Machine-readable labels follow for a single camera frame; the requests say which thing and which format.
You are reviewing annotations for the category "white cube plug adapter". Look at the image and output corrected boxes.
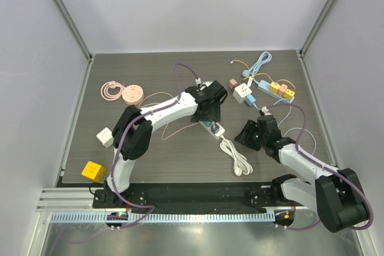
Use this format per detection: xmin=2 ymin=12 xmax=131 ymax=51
xmin=96 ymin=127 xmax=113 ymax=148

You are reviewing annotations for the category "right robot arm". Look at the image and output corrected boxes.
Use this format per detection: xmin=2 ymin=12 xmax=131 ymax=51
xmin=235 ymin=115 xmax=373 ymax=233

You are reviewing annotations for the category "light blue strip cord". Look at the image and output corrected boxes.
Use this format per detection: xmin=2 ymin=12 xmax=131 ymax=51
xmin=241 ymin=51 xmax=273 ymax=78

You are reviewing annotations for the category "teal charger plug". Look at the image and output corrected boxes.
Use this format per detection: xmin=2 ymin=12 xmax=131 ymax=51
xmin=203 ymin=121 xmax=212 ymax=127

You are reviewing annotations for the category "thin pink charging cable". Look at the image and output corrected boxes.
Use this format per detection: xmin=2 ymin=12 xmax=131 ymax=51
xmin=140 ymin=92 xmax=193 ymax=141

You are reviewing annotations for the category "round pink power socket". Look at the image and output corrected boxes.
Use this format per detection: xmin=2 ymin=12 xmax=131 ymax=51
xmin=122 ymin=85 xmax=144 ymax=105

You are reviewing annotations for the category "light blue charger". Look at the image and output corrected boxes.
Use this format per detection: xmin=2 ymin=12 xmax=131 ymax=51
xmin=245 ymin=94 xmax=256 ymax=107

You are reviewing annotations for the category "blue power strip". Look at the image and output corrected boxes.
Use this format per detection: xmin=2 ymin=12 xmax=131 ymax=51
xmin=257 ymin=80 xmax=295 ymax=103

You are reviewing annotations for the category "yellow cube plug adapter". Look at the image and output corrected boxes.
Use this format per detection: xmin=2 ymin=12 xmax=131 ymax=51
xmin=81 ymin=161 xmax=106 ymax=183

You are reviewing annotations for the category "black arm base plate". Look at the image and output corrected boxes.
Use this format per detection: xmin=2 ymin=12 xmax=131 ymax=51
xmin=91 ymin=182 xmax=307 ymax=210

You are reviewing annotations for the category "pink plug on strip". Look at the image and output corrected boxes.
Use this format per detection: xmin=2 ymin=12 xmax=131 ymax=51
xmin=277 ymin=84 xmax=287 ymax=97

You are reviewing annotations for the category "white power strip cord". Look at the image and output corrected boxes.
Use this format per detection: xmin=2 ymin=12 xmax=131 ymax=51
xmin=219 ymin=135 xmax=254 ymax=176

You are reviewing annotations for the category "dark grey charger plug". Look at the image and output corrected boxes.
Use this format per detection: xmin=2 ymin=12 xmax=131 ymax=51
xmin=211 ymin=123 xmax=219 ymax=133

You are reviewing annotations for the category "yellow charging cable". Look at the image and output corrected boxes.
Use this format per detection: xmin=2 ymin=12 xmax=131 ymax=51
xmin=229 ymin=59 xmax=298 ymax=92

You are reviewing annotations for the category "slotted cable duct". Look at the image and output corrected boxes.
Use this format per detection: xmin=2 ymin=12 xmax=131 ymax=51
xmin=50 ymin=211 xmax=275 ymax=224

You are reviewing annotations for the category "white cube socket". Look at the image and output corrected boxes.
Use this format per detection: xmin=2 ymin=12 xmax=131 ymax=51
xmin=233 ymin=83 xmax=252 ymax=103

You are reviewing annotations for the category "yellow plug on strip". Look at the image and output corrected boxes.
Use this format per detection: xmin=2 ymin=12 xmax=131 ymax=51
xmin=269 ymin=82 xmax=280 ymax=94

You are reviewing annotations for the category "small pink charger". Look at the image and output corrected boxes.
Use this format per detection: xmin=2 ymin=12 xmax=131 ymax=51
xmin=229 ymin=79 xmax=239 ymax=91

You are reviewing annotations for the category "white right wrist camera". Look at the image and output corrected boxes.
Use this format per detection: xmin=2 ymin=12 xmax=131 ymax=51
xmin=259 ymin=106 xmax=271 ymax=116

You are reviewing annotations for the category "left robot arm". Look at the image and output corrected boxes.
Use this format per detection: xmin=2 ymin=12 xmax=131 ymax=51
xmin=103 ymin=80 xmax=227 ymax=208

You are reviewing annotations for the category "white power strip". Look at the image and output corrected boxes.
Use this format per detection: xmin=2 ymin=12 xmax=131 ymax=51
xmin=200 ymin=121 xmax=225 ymax=140

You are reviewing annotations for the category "thin white blue cable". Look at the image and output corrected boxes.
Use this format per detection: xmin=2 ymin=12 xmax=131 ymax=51
xmin=253 ymin=100 xmax=317 ymax=158

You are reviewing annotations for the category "yellow usb charger on strip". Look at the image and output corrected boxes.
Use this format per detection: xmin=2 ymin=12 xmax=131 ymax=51
xmin=282 ymin=89 xmax=295 ymax=101

